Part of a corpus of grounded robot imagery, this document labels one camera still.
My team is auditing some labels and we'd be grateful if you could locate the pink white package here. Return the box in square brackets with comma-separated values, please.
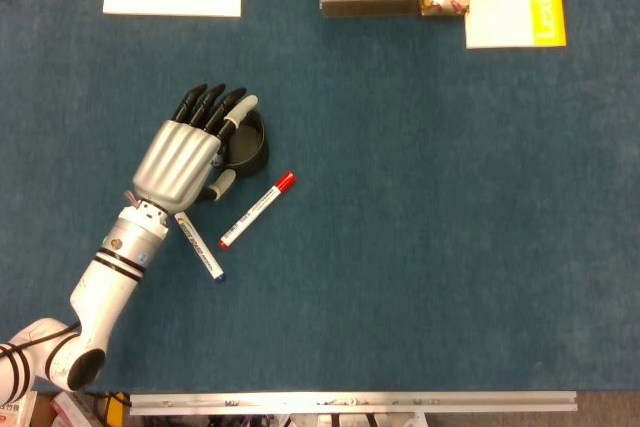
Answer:
[49, 390, 109, 427]

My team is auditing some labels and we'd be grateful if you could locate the blue felt table mat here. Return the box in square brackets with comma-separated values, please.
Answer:
[0, 0, 640, 393]

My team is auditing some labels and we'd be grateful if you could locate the blue-capped white marker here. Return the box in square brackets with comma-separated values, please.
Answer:
[174, 211, 227, 284]

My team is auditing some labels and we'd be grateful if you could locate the yellow black tool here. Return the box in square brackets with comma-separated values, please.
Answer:
[104, 391, 132, 427]

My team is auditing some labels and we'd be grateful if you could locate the black mesh pen cup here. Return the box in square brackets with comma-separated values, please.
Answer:
[218, 109, 271, 181]

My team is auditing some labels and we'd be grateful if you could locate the red white booklet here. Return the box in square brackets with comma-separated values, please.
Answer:
[0, 390, 39, 427]

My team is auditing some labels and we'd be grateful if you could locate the red-capped white marker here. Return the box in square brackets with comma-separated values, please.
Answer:
[218, 170, 297, 251]

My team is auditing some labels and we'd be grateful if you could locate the aluminium profile rail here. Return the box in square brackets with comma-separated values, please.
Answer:
[128, 390, 579, 417]

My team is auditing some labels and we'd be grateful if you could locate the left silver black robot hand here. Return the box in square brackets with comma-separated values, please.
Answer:
[132, 82, 260, 212]

